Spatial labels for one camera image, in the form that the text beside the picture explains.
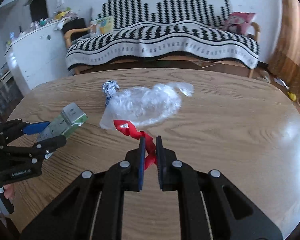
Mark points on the crumpled blue and white paper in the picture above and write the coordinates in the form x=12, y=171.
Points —
x=110, y=87

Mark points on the small yellow toy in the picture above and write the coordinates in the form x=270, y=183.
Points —
x=292, y=96

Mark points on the pink cartoon cushion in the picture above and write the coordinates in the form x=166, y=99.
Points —
x=240, y=22

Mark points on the colourful picture book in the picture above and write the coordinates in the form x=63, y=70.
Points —
x=102, y=25

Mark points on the wooden sofa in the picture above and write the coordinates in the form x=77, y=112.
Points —
x=75, y=31

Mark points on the brown striped curtain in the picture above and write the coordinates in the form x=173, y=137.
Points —
x=290, y=42

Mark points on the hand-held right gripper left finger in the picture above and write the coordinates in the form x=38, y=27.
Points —
x=140, y=165

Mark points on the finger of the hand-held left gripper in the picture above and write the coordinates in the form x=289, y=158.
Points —
x=36, y=127
x=51, y=143

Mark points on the green and white carton box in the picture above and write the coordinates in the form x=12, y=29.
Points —
x=70, y=120

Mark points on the pile of small toys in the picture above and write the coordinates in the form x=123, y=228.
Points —
x=62, y=13

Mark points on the person's left hand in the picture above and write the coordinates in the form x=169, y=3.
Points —
x=9, y=192

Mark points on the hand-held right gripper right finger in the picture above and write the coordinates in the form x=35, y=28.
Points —
x=160, y=165

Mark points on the clear plastic bag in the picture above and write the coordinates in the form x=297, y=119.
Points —
x=145, y=105

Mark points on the white cabinet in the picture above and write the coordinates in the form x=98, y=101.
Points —
x=37, y=55

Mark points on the red ribbon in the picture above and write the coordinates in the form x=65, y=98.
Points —
x=126, y=128

